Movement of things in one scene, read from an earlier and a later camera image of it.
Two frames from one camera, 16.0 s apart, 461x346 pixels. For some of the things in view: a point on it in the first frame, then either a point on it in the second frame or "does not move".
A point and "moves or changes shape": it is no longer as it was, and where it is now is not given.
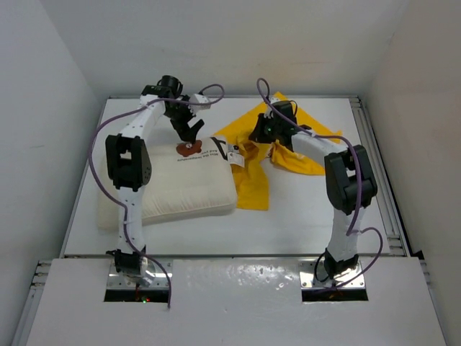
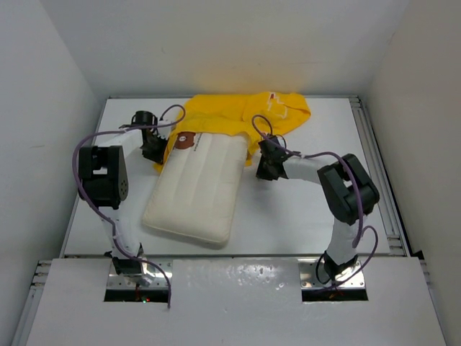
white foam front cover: (237, 302) does not move
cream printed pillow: (187, 178) moves or changes shape
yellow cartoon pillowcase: (251, 182) → (249, 117)
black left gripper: (184, 131) → (158, 157)
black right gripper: (258, 135) → (262, 174)
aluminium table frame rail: (393, 223) does not move
